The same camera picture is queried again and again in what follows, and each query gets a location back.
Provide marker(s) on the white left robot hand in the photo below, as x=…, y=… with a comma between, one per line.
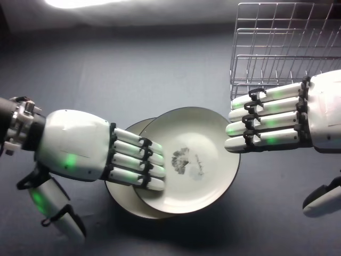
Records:
x=74, y=144

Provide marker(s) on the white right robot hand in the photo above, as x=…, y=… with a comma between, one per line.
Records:
x=327, y=112

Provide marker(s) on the white plate with black rim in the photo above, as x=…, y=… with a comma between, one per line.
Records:
x=122, y=197
x=202, y=138

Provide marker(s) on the grey table cloth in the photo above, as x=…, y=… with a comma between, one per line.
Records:
x=133, y=74

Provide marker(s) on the white backdrop sheet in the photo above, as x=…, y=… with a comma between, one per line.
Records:
x=160, y=10

